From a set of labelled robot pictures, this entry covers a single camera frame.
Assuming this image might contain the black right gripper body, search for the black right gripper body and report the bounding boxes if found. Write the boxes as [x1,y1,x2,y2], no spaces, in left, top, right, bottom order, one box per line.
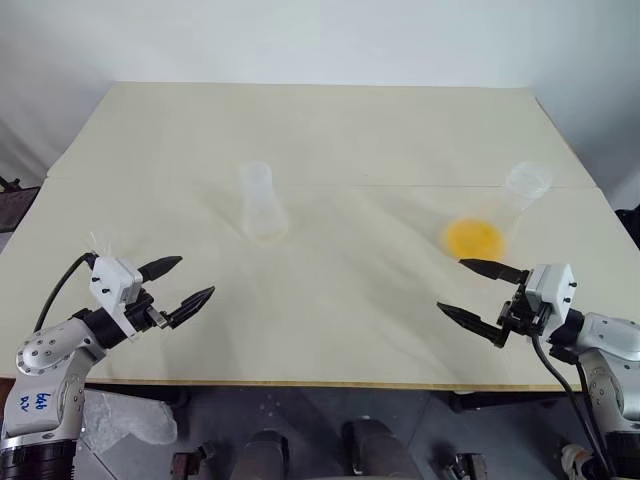
[492,292,551,349]

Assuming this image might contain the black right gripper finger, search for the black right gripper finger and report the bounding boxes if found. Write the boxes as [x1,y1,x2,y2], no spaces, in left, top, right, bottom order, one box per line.
[458,257,531,286]
[436,301,505,348]

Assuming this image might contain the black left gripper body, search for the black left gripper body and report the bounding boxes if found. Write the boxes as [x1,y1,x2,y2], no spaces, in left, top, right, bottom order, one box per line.
[123,292,174,334]

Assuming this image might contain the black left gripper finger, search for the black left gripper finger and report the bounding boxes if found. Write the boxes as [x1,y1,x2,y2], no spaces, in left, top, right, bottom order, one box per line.
[166,285,217,331]
[137,255,184,282]

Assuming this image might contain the large flask with orange liquid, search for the large flask with orange liquid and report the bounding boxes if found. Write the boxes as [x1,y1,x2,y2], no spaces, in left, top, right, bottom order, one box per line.
[439,160,553,261]

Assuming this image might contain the white zip tie tails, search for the white zip tie tails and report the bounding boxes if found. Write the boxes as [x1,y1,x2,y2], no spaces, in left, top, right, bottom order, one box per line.
[87,230,115,259]

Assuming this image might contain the crumpled clear plastic bag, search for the crumpled clear plastic bag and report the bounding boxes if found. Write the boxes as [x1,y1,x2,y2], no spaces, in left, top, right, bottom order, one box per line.
[82,387,179,446]

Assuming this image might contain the small clear empty flask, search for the small clear empty flask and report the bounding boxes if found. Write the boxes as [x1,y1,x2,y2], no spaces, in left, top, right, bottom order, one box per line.
[237,159,289,244]

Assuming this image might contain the white orange bundle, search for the white orange bundle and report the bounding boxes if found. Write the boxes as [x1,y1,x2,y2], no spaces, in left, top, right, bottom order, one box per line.
[562,444,594,476]

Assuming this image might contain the dark brown furniture piece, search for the dark brown furniture piece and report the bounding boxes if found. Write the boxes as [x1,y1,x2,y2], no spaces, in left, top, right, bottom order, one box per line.
[0,174,41,236]

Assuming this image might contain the dark rounded shape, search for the dark rounded shape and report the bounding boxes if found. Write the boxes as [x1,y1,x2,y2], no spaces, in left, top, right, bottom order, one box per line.
[244,429,291,480]
[342,419,421,480]

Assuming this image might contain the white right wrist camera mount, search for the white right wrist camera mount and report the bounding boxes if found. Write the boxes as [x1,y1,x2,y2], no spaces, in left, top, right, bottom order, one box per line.
[527,262,577,321]

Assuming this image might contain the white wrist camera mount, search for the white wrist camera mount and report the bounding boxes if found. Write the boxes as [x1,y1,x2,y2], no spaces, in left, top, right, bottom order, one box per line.
[88,255,146,346]
[527,262,577,321]

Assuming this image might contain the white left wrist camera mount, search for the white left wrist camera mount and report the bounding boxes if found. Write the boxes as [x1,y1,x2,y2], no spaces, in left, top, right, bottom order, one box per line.
[88,255,146,346]

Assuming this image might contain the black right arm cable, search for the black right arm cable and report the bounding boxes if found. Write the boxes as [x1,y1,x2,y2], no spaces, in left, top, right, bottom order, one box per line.
[530,329,619,480]

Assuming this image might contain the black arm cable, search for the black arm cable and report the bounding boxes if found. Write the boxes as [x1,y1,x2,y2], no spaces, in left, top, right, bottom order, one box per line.
[32,252,99,334]
[530,329,619,480]

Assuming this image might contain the black table frame bar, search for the black table frame bar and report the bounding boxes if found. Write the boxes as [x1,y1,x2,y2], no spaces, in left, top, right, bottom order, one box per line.
[452,390,571,410]

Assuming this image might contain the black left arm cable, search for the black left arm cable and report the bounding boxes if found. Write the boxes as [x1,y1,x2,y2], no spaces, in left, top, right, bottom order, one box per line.
[32,252,99,334]

